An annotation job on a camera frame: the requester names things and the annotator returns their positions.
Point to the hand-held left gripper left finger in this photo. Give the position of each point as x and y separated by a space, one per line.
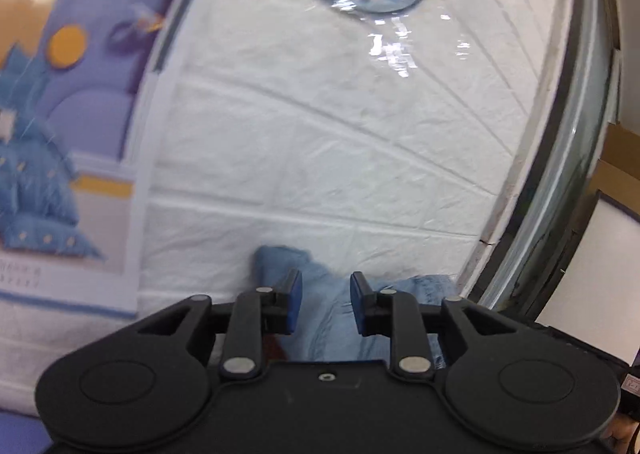
294 301

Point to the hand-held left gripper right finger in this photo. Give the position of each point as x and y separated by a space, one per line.
358 304

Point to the light blue denim pants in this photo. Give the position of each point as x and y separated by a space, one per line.
327 314

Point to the rust red cloth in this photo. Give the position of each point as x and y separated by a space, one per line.
274 346

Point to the cardboard box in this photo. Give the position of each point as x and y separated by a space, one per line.
620 153

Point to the purple printed bed sheet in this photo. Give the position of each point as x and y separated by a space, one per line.
20 434

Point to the white panel dark frame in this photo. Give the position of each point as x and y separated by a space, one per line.
595 279

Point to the metal frame pole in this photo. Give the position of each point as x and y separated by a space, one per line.
565 143

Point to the wall poster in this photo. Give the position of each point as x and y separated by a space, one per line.
75 133

